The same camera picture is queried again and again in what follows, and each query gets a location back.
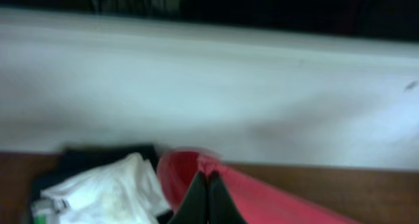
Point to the white folded t-shirt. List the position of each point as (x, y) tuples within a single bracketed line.
[(126, 191)]

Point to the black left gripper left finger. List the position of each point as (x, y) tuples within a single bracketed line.
[(194, 206)]

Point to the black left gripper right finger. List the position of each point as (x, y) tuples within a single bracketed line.
[(222, 209)]

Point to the navy folded garment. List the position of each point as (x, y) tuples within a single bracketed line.
[(75, 161)]

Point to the red orange printed t-shirt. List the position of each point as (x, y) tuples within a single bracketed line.
[(257, 202)]

